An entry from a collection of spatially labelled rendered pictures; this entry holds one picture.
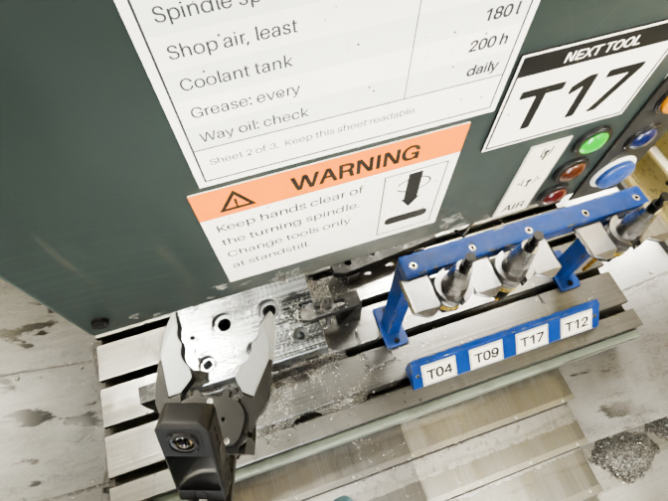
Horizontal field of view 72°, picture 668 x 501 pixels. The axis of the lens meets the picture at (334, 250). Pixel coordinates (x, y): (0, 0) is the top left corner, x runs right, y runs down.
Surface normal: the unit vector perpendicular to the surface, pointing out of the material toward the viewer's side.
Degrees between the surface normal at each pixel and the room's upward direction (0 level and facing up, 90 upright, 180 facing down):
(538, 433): 8
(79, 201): 90
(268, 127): 90
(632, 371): 24
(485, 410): 7
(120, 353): 0
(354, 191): 90
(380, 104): 90
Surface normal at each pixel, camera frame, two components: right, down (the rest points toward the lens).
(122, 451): 0.00, -0.46
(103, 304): 0.31, 0.84
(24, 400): 0.37, -0.54
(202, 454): -0.02, 0.56
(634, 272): -0.38, -0.30
